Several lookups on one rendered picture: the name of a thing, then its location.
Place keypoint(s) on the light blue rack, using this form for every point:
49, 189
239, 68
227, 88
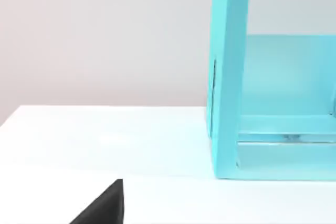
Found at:
275, 90

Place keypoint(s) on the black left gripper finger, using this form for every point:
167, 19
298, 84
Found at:
107, 205

